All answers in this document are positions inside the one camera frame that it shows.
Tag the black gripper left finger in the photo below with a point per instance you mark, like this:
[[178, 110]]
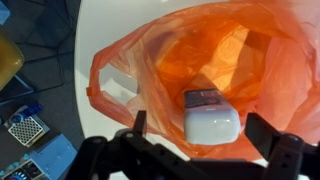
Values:
[[140, 124]]

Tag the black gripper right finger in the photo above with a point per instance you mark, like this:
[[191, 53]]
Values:
[[261, 134]]

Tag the white box with dark label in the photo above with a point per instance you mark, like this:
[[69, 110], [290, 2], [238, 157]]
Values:
[[209, 119]]

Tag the orange plastic carrier bag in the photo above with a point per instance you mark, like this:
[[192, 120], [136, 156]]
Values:
[[261, 55]]

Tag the blue patterned box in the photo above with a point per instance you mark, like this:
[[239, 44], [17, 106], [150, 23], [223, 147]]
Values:
[[25, 126]]

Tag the light blue plastic case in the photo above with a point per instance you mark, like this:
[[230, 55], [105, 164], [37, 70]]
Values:
[[47, 162]]

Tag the round white table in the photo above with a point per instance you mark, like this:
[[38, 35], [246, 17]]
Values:
[[103, 22]]

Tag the yellow translucent container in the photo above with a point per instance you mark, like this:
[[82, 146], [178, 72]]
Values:
[[11, 59]]

